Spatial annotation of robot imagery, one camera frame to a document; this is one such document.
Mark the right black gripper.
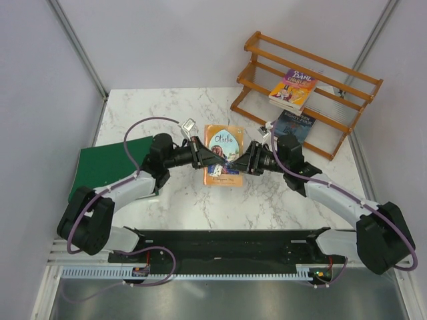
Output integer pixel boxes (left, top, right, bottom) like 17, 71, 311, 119
227, 141, 288, 177

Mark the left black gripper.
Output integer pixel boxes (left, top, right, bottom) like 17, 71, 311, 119
164, 136, 225, 169

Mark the tan illustrated book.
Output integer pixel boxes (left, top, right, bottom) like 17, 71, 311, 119
203, 125, 244, 187

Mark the dark blue Nineteen Eighty-Four book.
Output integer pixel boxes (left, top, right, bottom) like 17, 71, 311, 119
274, 110, 316, 144

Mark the purple orange Roald Dahl book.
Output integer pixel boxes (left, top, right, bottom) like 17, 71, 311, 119
269, 69, 318, 107

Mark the green lever arch file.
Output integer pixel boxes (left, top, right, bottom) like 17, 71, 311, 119
68, 142, 136, 199

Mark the red Treehouse book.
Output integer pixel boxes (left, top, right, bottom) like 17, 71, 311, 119
269, 99, 305, 116

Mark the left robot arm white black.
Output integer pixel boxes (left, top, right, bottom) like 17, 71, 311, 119
57, 133, 226, 255

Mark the orange wooden shelf rack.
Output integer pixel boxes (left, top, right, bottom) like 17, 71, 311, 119
230, 31, 383, 160

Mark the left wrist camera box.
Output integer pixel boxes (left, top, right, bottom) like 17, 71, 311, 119
179, 118, 195, 140

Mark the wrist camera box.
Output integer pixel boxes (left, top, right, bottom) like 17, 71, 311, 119
258, 121, 274, 139
179, 118, 195, 140

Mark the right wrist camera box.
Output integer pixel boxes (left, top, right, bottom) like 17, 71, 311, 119
258, 121, 274, 139

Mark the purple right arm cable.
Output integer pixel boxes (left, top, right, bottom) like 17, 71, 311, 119
269, 120, 418, 289

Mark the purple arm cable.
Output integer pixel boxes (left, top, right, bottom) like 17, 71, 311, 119
59, 116, 183, 303
269, 120, 418, 289

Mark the white slotted cable duct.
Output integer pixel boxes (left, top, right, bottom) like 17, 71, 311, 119
61, 266, 312, 281

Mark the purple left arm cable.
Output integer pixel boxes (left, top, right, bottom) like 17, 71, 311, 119
59, 116, 183, 303

